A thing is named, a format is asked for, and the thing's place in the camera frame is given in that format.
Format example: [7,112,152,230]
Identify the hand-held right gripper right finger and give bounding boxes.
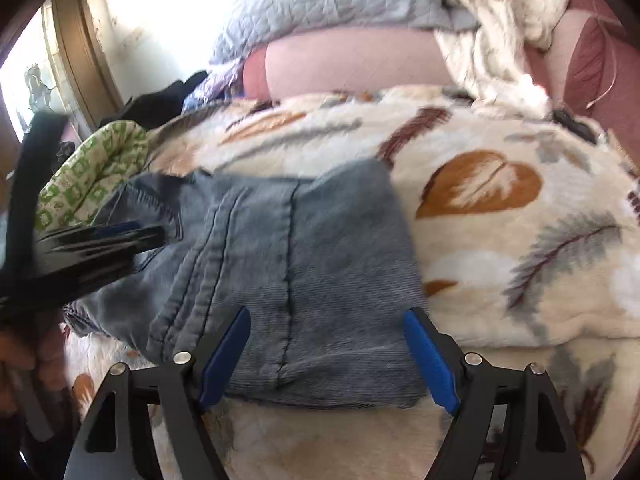
[404,307,588,480]

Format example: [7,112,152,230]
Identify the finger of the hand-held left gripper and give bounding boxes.
[37,221,169,262]
[0,254,137,322]

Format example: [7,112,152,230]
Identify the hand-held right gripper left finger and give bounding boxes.
[62,305,252,480]

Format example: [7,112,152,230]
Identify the blue denim pants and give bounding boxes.
[65,157,433,408]

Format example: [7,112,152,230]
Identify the person's left hand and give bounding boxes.
[0,319,67,412]

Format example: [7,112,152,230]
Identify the green patterned quilt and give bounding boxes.
[35,120,151,233]

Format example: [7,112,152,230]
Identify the leaf-print fleece blanket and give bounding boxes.
[60,85,640,480]

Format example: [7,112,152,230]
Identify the pile of dark clothes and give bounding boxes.
[97,70,208,128]

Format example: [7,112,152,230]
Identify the purple patterned cloth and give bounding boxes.
[182,57,246,113]

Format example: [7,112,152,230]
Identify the small black device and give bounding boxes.
[552,109,598,143]

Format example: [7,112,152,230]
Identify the pink bolster pillow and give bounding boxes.
[242,27,456,101]

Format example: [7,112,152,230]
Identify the white striped cloth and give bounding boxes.
[425,0,571,116]

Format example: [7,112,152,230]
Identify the maroon and pink pillow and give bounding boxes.
[525,0,640,158]

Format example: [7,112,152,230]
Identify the wooden window frame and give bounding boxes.
[42,0,123,131]

